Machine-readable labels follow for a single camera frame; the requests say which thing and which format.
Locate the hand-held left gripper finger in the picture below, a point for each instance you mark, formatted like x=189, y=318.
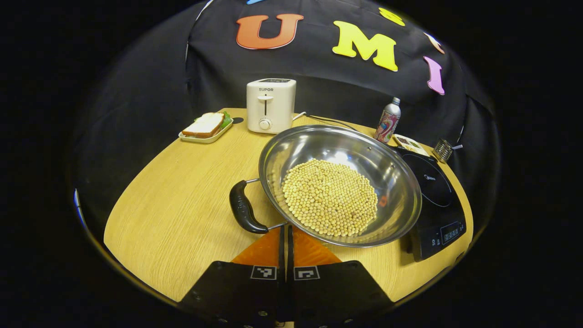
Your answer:
x=282, y=255
x=290, y=255

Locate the black induction cooktop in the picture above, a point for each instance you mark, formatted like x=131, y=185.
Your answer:
x=437, y=214

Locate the heap of soybeans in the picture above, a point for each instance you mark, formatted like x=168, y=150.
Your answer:
x=330, y=198

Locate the small cream sandwich plate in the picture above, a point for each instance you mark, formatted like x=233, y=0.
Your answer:
x=207, y=139

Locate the white toaster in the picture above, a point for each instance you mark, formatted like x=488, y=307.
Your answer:
x=271, y=107

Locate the sandwich with lettuce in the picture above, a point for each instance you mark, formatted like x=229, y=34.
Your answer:
x=205, y=125

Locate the white divided bean tray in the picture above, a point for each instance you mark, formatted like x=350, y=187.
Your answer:
x=410, y=145

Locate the silver printed drink bottle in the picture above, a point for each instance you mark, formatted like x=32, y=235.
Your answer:
x=388, y=123

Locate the black backdrop cloth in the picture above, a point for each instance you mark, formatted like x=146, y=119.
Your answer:
x=319, y=86

